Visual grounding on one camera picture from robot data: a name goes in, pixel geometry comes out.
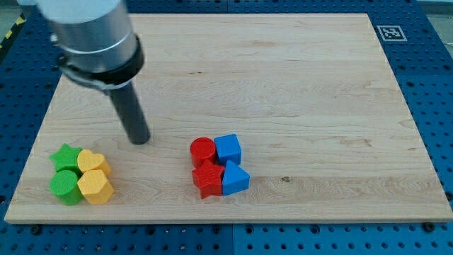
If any yellow heart block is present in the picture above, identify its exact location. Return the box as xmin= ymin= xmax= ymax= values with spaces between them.
xmin=76 ymin=149 xmax=111 ymax=176

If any blue triangle block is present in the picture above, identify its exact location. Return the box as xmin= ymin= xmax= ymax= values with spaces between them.
xmin=222 ymin=160 xmax=251 ymax=196

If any red cylinder block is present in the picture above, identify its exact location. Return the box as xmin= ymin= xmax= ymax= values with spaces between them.
xmin=190 ymin=137 xmax=217 ymax=168

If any black bolt left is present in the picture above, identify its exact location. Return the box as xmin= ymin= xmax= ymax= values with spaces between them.
xmin=30 ymin=225 xmax=42 ymax=236

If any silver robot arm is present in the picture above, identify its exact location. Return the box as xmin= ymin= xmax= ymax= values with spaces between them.
xmin=16 ymin=0 xmax=144 ymax=94

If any white fiducial marker tag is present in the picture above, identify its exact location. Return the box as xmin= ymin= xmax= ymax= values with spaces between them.
xmin=377 ymin=25 xmax=407 ymax=42

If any green cylinder block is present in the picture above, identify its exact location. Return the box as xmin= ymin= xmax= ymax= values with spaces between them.
xmin=49 ymin=170 xmax=84 ymax=205

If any black bolt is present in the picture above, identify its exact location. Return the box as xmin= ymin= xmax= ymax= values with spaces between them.
xmin=422 ymin=222 xmax=435 ymax=233
xmin=30 ymin=225 xmax=42 ymax=236

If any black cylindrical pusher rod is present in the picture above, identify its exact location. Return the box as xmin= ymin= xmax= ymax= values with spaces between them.
xmin=108 ymin=81 xmax=151 ymax=145

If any red star block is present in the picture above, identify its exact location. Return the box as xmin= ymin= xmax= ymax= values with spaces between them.
xmin=192 ymin=160 xmax=225 ymax=199

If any black bolt right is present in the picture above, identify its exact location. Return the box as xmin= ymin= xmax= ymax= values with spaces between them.
xmin=422 ymin=222 xmax=435 ymax=233

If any blue cube block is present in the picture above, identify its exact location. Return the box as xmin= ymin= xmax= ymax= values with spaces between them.
xmin=214 ymin=134 xmax=242 ymax=165

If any wooden board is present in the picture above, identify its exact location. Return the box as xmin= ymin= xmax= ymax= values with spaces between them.
xmin=5 ymin=13 xmax=452 ymax=225

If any yellow hexagon block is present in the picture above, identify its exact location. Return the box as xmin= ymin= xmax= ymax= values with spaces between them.
xmin=77 ymin=169 xmax=115 ymax=205

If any green star block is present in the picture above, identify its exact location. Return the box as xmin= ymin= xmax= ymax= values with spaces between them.
xmin=49 ymin=143 xmax=82 ymax=177

